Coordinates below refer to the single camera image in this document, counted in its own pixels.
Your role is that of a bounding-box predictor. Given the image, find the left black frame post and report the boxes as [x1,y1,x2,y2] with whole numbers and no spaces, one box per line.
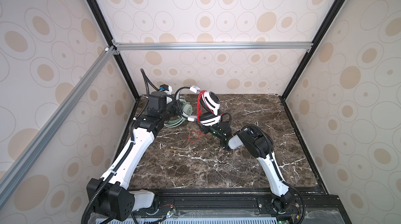
[86,0,140,101]

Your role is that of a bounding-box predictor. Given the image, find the black frame post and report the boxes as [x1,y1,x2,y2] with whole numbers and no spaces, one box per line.
[86,0,140,101]
[280,0,346,101]

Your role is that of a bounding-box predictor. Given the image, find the horizontal aluminium frame bar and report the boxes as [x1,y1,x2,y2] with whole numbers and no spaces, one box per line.
[106,41,313,53]

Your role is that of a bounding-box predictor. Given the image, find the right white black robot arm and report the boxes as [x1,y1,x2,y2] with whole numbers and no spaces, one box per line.
[198,122,306,224]

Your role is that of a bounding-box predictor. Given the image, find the left slanted aluminium frame bar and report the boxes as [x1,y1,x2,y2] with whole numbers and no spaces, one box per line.
[1,46,117,208]

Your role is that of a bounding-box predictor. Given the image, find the white black red-cabled headphones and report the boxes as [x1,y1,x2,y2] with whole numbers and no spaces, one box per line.
[174,86,232,137]

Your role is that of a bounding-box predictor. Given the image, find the right black frame post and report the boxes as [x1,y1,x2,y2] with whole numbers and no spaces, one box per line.
[280,0,346,101]

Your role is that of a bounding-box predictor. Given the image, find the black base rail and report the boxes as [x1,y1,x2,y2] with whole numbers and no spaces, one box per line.
[81,187,345,224]

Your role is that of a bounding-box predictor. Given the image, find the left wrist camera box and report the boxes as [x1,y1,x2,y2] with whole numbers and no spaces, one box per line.
[159,84,173,95]

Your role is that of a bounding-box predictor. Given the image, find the mint green wired headphones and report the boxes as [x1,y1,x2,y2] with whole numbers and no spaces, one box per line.
[164,95,193,128]

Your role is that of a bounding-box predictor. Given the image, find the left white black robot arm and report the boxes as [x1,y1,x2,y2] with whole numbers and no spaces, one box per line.
[81,85,182,224]

